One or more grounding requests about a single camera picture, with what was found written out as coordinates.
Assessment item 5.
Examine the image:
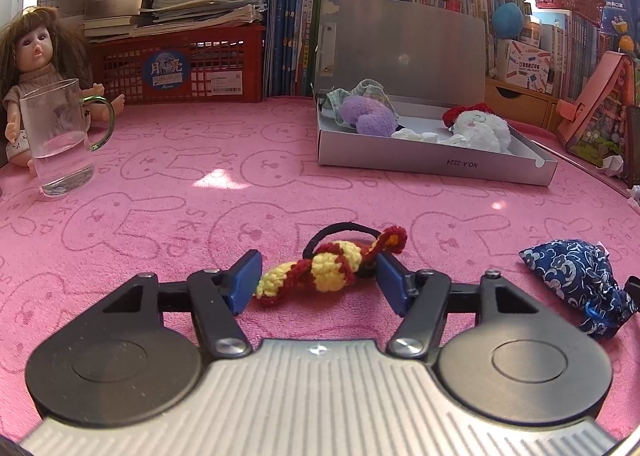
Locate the pink house-shaped toy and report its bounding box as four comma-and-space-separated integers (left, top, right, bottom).
556, 52, 640, 169

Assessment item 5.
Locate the thin metal rod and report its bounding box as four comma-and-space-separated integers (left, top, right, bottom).
542, 143, 631, 197

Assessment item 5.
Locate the white fluffy plush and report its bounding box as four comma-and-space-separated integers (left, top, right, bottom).
447, 109, 512, 154

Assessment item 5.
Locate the large red plastic basket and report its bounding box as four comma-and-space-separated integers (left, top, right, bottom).
90, 26, 266, 106

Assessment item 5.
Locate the row of upright books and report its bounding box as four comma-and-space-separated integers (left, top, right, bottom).
310, 0, 616, 101

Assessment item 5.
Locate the row of thin blue books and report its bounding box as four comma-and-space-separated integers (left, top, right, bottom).
263, 0, 321, 97

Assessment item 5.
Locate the wooden drawer unit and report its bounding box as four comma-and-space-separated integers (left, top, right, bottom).
484, 77, 566, 133

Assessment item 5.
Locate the brown-haired doll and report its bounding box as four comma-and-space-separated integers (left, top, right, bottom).
0, 6, 126, 177

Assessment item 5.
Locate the silver lidded box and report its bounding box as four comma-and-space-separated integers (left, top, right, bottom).
313, 0, 558, 187

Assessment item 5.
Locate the clear glass mug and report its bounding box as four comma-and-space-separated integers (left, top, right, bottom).
20, 78, 116, 199

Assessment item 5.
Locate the green checked cloth scrunchie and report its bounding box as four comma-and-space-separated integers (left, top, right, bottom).
327, 79, 398, 129

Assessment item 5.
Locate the pink rabbit-print mat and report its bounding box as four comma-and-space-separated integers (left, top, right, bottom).
0, 96, 640, 442

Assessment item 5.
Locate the white printed carton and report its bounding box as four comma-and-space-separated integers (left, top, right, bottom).
502, 38, 551, 91

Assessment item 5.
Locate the blue carton box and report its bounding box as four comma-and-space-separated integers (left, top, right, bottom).
597, 0, 640, 56

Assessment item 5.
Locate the purple plush scrunchie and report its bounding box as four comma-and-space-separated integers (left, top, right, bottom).
339, 94, 396, 137

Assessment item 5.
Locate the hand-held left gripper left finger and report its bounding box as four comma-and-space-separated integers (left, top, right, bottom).
102, 250, 263, 361

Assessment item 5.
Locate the red yellow crochet hair tie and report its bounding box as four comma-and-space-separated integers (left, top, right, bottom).
253, 222, 407, 307

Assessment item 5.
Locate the blue floral cloth pouch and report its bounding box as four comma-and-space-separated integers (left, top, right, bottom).
518, 238, 638, 339

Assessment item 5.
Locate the red crochet scrunchie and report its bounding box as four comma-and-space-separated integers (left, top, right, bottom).
442, 103, 493, 127

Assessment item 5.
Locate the white tissue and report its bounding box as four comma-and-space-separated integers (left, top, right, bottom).
391, 128, 468, 147

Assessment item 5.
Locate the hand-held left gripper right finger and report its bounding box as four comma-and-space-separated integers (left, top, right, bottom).
376, 253, 541, 362

